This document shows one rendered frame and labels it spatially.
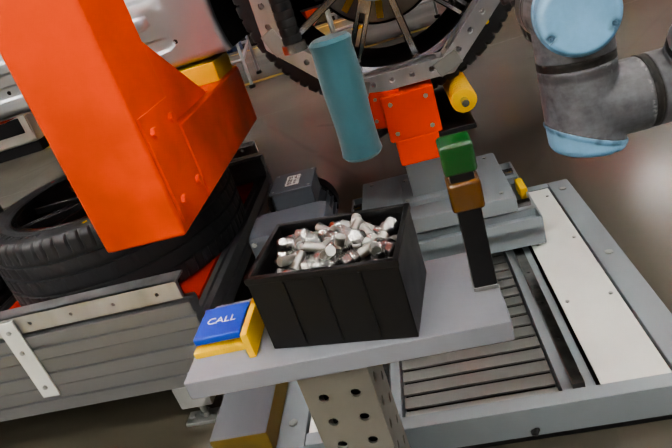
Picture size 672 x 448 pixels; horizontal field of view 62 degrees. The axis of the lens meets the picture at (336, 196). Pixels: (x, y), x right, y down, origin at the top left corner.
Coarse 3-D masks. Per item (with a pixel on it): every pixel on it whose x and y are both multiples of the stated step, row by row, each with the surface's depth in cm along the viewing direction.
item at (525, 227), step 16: (512, 176) 160; (352, 208) 172; (528, 208) 142; (496, 224) 144; (512, 224) 138; (528, 224) 138; (432, 240) 142; (448, 240) 141; (496, 240) 140; (512, 240) 140; (528, 240) 140; (544, 240) 139; (432, 256) 143
